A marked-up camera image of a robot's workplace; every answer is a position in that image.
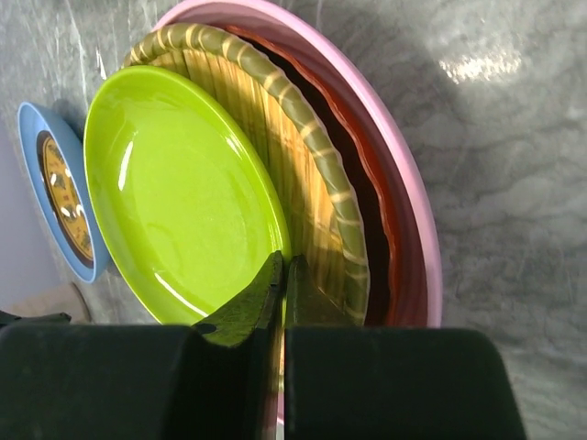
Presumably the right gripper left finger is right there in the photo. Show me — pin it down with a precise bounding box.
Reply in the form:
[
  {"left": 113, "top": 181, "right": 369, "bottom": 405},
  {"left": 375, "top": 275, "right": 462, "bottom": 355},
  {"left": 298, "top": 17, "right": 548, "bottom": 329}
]
[{"left": 1, "top": 252, "right": 283, "bottom": 439}]

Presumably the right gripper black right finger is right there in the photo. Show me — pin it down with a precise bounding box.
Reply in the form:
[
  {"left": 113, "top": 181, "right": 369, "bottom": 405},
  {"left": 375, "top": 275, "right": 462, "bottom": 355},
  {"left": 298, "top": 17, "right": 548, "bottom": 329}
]
[{"left": 284, "top": 256, "right": 526, "bottom": 439}]

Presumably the green plastic plate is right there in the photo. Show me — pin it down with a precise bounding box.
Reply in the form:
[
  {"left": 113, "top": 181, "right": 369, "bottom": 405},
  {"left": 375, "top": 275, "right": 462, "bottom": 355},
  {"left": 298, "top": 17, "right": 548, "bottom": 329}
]
[{"left": 83, "top": 66, "right": 292, "bottom": 325}]

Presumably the yellow patterned brown-rimmed plate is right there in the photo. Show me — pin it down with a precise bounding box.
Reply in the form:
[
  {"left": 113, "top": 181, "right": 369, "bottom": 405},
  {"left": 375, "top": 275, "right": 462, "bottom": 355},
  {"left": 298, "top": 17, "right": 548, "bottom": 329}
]
[{"left": 37, "top": 130, "right": 94, "bottom": 269}]

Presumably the blue plate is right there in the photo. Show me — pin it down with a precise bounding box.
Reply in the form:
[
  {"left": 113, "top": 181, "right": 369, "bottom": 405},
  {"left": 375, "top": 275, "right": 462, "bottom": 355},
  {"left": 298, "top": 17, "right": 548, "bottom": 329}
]
[{"left": 17, "top": 102, "right": 110, "bottom": 283}]

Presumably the yellow woven plate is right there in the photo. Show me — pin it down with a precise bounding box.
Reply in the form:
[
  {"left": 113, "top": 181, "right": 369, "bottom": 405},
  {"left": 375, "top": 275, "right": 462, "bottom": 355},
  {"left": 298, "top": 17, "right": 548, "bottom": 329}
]
[{"left": 123, "top": 23, "right": 371, "bottom": 325}]

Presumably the dark red scalloped plate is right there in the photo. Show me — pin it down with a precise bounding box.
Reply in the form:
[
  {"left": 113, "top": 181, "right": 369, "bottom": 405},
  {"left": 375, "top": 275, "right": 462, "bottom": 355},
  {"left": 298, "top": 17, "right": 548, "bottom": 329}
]
[{"left": 222, "top": 25, "right": 404, "bottom": 326}]

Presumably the pink plate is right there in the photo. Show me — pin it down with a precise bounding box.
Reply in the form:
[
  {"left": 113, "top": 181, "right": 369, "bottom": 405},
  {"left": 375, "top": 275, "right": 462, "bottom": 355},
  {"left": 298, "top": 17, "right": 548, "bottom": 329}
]
[{"left": 150, "top": 0, "right": 444, "bottom": 427}]

